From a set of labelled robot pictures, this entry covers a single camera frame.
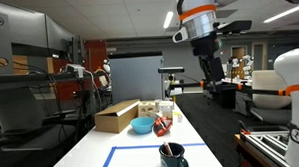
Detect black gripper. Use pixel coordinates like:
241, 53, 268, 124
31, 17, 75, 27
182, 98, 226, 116
190, 31, 224, 92

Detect marker with white cap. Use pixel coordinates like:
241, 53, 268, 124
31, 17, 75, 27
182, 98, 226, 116
164, 142, 173, 157

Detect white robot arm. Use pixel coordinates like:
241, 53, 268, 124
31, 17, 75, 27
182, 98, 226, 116
173, 0, 299, 167

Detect small yellow white cup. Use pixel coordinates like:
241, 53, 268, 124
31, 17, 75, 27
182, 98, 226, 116
178, 114, 183, 123

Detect white box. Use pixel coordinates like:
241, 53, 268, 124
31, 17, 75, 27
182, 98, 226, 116
159, 101, 174, 119

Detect grey partition board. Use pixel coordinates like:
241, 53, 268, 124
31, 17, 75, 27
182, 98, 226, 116
109, 51, 164, 104

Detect small wooden box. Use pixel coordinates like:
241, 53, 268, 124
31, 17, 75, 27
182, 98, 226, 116
138, 101, 155, 117

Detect red snack bag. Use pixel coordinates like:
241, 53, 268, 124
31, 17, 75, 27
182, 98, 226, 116
153, 117, 173, 136

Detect blue bowl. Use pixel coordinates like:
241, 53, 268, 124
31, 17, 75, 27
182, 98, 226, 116
130, 117, 155, 134

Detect dark green mug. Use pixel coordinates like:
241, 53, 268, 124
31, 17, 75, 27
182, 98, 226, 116
159, 143, 189, 167

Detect cardboard box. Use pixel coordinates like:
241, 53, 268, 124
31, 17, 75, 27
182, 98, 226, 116
95, 100, 140, 134

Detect dell monitor back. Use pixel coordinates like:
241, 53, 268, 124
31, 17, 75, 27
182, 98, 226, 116
0, 9, 75, 75

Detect black camera on stand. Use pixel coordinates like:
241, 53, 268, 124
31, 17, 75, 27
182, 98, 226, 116
158, 67, 184, 100

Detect aluminium rail mount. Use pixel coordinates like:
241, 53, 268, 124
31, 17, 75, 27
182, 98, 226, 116
239, 121, 292, 167

